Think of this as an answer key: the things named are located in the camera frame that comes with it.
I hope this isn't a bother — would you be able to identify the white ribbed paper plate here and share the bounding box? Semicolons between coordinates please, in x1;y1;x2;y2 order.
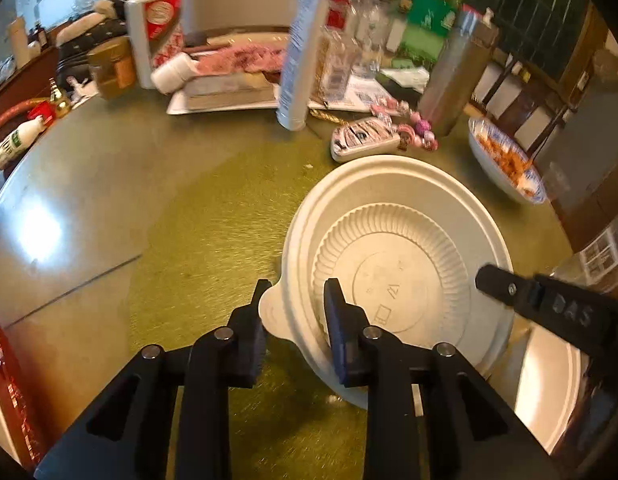
311;203;470;348

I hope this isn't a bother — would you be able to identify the large white disposable bowl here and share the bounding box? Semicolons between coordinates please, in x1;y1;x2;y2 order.
259;155;514;406

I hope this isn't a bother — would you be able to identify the white disposable plate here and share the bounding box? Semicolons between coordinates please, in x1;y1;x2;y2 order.
489;318;586;453

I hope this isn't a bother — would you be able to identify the red rectangular box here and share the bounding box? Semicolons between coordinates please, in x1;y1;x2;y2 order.
0;326;48;472

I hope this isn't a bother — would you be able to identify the blue patterned food plate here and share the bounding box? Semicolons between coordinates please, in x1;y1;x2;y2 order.
467;117;548;205

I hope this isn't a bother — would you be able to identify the wooden chair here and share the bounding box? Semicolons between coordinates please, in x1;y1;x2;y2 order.
469;49;577;158

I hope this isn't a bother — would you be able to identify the white patterned case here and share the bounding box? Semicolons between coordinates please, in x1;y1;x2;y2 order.
330;117;401;162

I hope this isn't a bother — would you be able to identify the stainless steel thermos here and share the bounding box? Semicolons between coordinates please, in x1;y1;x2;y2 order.
417;6;500;136

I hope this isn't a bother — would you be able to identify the white plastic bottle lying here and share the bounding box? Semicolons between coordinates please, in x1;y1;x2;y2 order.
0;115;46;170

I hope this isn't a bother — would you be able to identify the small golden bottle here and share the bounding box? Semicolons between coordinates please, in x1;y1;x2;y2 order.
49;78;72;119

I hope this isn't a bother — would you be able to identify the small white cup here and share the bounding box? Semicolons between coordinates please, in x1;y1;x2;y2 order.
151;52;198;94

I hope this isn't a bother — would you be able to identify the green plastic bottle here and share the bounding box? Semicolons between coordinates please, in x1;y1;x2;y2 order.
391;0;461;70

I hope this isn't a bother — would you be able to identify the small clear bottle red label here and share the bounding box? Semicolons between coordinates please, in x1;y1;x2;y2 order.
312;27;361;103

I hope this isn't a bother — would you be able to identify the amber glass jar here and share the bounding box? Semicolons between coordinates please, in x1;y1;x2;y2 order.
87;36;137;100

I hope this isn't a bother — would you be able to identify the dark folded jacket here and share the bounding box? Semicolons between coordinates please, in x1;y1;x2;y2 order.
55;12;127;92

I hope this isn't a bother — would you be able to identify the clear glass jar black lid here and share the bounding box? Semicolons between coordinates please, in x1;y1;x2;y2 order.
353;0;401;78

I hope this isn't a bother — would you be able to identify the tall white blue tube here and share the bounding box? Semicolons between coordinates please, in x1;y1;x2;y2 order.
277;0;329;131

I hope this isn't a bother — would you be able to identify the beige thermos on sideboard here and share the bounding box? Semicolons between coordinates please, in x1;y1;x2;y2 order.
8;15;30;70

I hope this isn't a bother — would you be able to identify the white liquor bottle red cap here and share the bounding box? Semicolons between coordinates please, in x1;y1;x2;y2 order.
125;0;184;89

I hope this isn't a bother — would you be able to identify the pink bead string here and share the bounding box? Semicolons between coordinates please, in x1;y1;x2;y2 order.
371;97;441;152

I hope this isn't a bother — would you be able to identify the hula hoop ring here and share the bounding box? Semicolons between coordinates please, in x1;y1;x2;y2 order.
0;96;53;142

